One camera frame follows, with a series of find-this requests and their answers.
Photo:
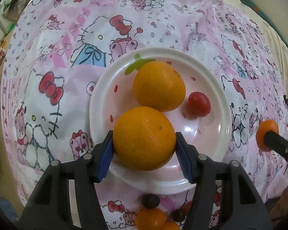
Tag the large orange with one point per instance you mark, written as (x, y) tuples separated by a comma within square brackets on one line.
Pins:
[(159, 86), (144, 139)]

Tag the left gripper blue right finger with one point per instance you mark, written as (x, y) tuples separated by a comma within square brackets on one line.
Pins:
[(187, 156)]

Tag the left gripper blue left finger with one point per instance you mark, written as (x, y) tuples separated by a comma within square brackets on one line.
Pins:
[(103, 154)]

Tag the small mandarin orange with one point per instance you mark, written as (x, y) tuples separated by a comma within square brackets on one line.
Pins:
[(150, 219)]

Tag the pink Hello Kitty blanket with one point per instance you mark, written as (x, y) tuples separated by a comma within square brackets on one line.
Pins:
[(58, 51)]

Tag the pink strawberry plate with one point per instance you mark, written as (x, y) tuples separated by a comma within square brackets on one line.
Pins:
[(112, 96)]

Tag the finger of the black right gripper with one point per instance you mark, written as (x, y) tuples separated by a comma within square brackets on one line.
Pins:
[(276, 143)]

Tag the red cherry tomato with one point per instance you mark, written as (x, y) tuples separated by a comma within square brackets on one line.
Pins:
[(199, 104), (186, 207)]

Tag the dark purple grape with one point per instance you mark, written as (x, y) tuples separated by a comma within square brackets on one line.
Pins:
[(150, 201)]

